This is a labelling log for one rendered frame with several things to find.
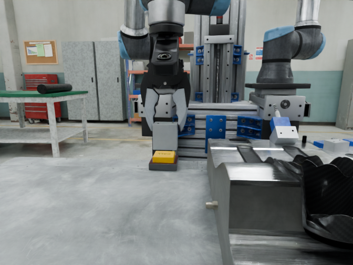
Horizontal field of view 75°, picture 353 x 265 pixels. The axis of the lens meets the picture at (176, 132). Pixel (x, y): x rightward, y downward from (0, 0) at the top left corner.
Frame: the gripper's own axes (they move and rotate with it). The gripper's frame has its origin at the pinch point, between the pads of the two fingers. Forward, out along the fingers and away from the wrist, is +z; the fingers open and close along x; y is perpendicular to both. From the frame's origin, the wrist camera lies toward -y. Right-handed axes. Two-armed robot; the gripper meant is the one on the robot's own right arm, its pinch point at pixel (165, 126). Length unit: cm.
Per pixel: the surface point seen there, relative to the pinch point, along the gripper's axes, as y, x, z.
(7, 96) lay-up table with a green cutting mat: 234, 229, 9
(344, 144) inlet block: 16, -48, 7
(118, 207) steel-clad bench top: -7.8, 8.6, 15.1
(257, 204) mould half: -23.3, -13.3, 4.7
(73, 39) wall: 552, 295, -114
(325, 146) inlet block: 17.5, -43.8, 8.7
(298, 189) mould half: -23.1, -17.8, 2.7
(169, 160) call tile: 13.3, 0.6, 12.3
